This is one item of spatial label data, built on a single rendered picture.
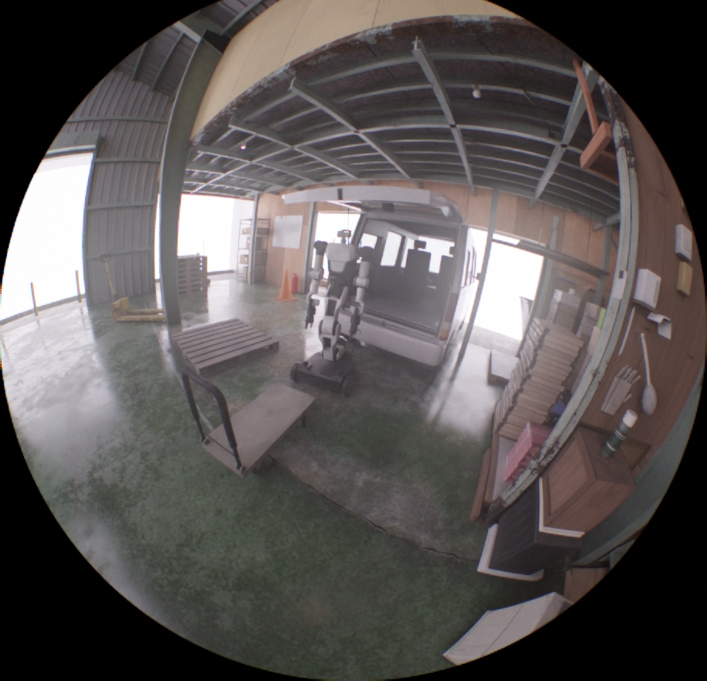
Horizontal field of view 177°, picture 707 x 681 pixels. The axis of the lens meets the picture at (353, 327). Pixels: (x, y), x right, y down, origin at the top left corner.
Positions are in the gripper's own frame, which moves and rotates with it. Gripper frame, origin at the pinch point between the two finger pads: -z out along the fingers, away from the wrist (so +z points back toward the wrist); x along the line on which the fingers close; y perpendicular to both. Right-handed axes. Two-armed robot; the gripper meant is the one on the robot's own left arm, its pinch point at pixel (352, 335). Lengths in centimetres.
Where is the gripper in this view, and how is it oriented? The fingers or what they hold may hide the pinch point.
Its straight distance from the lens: 208.5
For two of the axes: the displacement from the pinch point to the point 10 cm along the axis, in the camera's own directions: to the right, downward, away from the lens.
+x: -2.4, 1.1, -9.6
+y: 9.5, 2.1, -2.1
